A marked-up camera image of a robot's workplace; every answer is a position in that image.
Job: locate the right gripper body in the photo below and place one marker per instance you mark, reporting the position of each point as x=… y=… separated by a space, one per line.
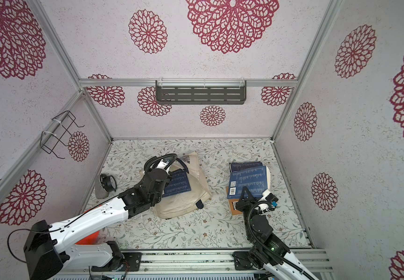
x=245 y=203

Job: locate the black wire wall rack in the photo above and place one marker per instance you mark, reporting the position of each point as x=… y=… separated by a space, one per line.
x=51 y=138

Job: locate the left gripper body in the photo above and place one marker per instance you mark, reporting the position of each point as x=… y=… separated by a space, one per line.
x=159 y=199

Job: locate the black orange spine book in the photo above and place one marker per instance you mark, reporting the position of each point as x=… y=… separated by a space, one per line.
x=233 y=200

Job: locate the aluminium rail frame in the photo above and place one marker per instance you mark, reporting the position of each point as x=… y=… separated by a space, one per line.
x=196 y=264

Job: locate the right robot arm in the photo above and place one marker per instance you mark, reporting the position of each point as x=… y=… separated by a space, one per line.
x=268 y=252

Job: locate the grey slotted wall shelf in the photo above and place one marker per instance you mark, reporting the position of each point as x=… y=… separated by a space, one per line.
x=200 y=93

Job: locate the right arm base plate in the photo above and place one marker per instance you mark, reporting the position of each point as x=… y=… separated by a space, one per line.
x=246 y=260

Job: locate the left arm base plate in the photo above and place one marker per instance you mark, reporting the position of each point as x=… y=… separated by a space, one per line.
x=130 y=262

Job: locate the red toy figure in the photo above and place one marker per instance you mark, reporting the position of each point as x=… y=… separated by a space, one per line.
x=89 y=240

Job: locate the blue book with barcode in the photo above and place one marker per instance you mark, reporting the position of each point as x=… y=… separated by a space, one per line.
x=238 y=166

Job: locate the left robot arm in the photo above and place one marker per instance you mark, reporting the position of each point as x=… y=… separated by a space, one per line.
x=50 y=248

